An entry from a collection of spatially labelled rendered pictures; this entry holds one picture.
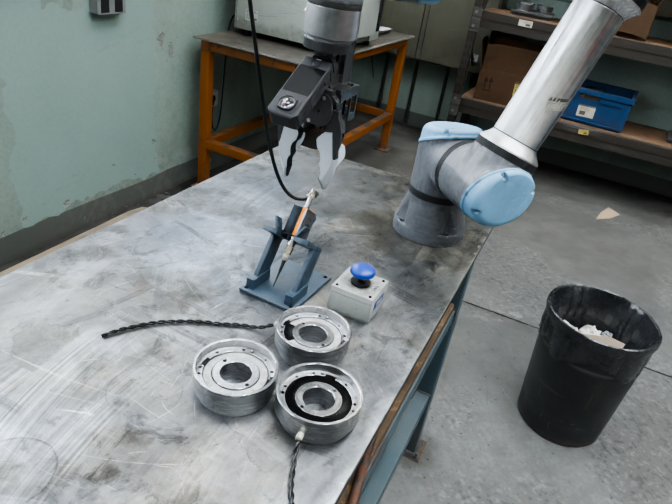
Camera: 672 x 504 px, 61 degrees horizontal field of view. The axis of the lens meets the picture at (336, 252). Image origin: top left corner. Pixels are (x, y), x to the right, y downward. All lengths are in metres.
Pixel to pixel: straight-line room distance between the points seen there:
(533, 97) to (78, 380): 0.79
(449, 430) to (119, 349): 1.32
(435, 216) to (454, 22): 3.37
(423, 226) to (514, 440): 1.02
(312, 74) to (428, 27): 3.70
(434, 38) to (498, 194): 3.53
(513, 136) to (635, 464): 1.38
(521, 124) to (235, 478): 0.70
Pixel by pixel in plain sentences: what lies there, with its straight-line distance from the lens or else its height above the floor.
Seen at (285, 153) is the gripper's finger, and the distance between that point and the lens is 0.89.
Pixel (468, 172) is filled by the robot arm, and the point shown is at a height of 0.99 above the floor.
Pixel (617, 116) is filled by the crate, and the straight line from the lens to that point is 4.11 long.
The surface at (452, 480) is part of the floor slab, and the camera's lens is 1.81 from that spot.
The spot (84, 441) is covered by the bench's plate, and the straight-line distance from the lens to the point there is 0.71.
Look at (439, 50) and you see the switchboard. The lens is 4.48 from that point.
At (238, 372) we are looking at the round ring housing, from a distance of 0.76.
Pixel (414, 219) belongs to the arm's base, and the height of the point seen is 0.84.
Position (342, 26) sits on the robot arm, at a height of 1.21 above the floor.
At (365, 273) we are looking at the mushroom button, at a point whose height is 0.87.
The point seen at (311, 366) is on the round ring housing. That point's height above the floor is 0.84.
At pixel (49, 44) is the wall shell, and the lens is 2.48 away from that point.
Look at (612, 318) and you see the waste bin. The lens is 2.09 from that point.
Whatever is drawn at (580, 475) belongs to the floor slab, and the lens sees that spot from 2.01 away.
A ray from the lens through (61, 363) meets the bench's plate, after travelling 0.81.
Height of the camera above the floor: 1.32
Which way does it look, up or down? 29 degrees down
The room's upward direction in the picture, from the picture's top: 9 degrees clockwise
